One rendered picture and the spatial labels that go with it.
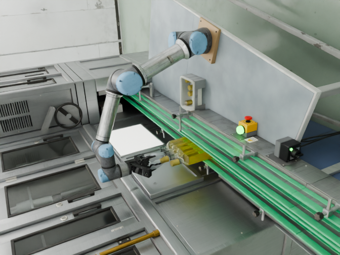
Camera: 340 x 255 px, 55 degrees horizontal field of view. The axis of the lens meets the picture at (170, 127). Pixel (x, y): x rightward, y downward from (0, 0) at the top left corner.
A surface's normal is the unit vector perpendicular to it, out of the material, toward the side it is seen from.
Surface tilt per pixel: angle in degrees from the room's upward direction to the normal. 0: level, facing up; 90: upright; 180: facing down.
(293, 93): 0
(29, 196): 90
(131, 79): 83
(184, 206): 91
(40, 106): 90
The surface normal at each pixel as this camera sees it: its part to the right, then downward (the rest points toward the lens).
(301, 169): -0.04, -0.91
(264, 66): -0.88, 0.22
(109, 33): 0.47, 0.36
